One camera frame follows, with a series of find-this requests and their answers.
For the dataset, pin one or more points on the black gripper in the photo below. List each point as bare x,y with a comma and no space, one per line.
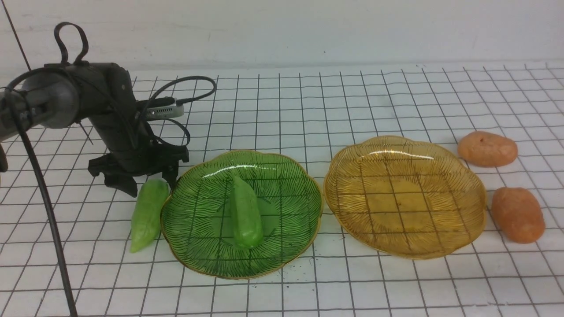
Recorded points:
133,150

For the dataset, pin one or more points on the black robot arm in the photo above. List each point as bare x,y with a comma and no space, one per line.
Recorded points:
60,95

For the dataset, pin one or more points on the pointed green vegetable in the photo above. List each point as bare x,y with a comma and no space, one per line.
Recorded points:
145,220

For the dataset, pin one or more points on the amber glass plate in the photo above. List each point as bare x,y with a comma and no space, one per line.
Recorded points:
406,198

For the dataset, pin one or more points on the orange potato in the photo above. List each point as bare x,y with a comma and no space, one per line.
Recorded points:
518,214
487,150

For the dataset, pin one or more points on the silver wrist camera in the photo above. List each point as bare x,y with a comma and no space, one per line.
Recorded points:
164,108

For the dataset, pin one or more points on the rounded green vegetable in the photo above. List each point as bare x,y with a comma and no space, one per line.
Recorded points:
245,213

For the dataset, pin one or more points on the green glass plate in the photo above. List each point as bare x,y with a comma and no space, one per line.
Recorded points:
196,219

